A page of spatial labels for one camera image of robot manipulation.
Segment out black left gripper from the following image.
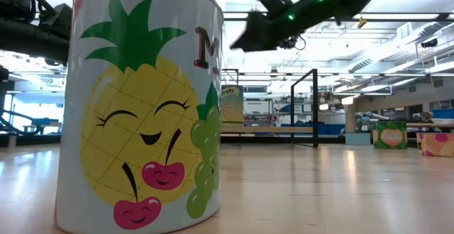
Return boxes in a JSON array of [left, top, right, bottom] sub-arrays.
[[21, 21, 71, 66]]

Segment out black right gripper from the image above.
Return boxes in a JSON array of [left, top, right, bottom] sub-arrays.
[[229, 0, 344, 53]]

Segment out white mixed fruit can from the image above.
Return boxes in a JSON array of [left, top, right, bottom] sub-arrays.
[[55, 0, 224, 234]]

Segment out short light blue can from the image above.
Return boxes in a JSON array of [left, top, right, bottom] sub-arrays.
[[345, 132, 372, 146]]

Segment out green can with orange oval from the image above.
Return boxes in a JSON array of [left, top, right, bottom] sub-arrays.
[[372, 121, 408, 150]]

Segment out short orange pink can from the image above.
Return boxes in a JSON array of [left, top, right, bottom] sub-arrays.
[[416, 132, 454, 158]]

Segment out carrots can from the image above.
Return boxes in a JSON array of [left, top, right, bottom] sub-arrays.
[[221, 84, 245, 126]]

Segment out dark ceiling fixture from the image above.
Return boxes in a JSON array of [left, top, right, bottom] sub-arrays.
[[420, 38, 440, 49]]

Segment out wooden workbench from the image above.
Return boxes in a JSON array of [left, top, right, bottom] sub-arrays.
[[406, 122, 454, 129]]

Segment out blue storage bin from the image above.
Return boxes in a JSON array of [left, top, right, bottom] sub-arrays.
[[431, 108, 454, 120]]

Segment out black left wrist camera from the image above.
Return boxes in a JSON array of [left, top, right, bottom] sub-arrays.
[[38, 2, 74, 40]]

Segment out black ceiling-mounted camera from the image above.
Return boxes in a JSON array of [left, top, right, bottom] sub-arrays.
[[278, 31, 306, 51]]

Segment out wooden shelf with black frame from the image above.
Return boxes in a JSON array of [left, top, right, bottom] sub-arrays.
[[219, 68, 319, 149]]

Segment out black aluminium table frame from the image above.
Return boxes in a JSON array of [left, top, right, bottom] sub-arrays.
[[0, 133, 454, 149]]

